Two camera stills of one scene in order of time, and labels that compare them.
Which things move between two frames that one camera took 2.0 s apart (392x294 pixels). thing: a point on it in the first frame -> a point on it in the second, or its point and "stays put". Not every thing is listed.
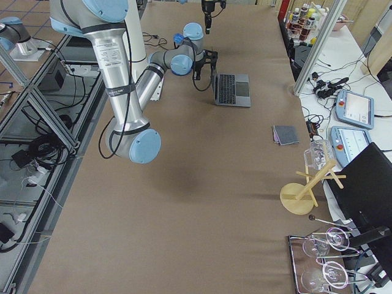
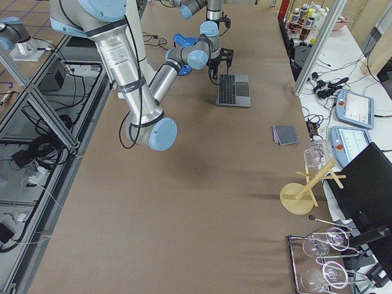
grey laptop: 232,89 stays put
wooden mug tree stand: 299,199 stays put
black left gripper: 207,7 -> 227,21
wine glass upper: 337,239 stays put
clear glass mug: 318,155 stays put
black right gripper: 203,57 -> 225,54
